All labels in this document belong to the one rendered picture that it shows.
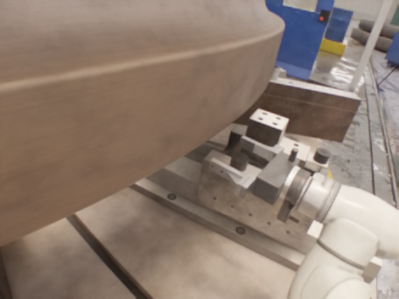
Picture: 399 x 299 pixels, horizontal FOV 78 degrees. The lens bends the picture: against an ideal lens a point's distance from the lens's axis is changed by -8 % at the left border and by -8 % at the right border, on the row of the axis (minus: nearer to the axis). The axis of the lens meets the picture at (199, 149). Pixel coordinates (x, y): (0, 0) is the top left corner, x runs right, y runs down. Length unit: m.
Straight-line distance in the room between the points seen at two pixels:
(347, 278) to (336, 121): 1.77
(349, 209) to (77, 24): 0.57
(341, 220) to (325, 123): 1.70
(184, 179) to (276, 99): 1.06
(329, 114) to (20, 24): 2.00
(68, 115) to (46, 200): 0.15
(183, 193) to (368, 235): 0.89
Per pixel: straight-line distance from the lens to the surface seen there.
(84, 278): 1.10
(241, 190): 0.52
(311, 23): 5.02
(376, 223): 0.55
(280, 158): 0.61
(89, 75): 0.42
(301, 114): 2.12
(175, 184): 1.26
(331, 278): 0.54
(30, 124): 0.41
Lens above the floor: 1.25
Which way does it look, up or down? 34 degrees down
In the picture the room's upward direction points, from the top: 9 degrees clockwise
